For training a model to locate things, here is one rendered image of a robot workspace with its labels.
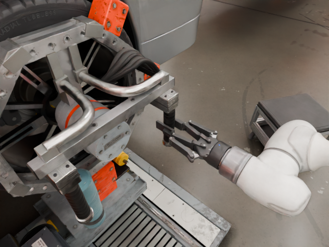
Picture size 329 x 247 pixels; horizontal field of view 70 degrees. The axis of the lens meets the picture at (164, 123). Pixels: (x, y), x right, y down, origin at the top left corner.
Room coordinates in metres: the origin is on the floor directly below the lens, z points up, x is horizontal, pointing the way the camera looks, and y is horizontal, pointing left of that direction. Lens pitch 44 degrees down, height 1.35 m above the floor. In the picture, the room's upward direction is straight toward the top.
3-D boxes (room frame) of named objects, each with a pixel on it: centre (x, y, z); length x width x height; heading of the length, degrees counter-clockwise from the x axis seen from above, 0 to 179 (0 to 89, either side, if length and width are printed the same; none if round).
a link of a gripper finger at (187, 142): (0.46, -0.07, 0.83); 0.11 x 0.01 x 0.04; 60
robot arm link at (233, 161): (0.38, -0.19, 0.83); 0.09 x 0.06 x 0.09; 139
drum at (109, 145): (0.51, 0.22, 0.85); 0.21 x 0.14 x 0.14; 49
